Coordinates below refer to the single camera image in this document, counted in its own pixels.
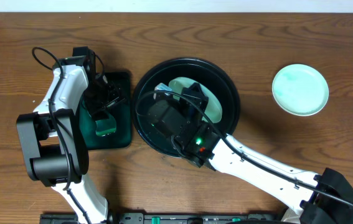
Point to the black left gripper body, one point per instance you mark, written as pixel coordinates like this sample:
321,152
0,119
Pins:
106,101

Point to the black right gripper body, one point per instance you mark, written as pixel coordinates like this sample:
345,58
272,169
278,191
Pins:
193,111

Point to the green scouring sponge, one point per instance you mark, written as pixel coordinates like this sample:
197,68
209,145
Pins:
105,125

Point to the white plate green stain back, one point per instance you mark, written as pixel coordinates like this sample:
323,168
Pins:
213,110

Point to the white plate green stain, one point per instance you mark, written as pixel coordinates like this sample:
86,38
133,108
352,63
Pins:
213,110
300,90

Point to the white plate green stain front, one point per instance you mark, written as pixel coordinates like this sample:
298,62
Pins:
300,90

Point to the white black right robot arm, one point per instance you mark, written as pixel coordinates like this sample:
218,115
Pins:
310,197

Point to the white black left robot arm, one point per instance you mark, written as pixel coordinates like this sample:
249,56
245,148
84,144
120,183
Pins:
52,144

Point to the black rectangular tray green liquid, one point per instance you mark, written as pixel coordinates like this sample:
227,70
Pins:
121,137

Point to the round black serving tray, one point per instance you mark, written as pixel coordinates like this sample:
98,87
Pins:
202,71

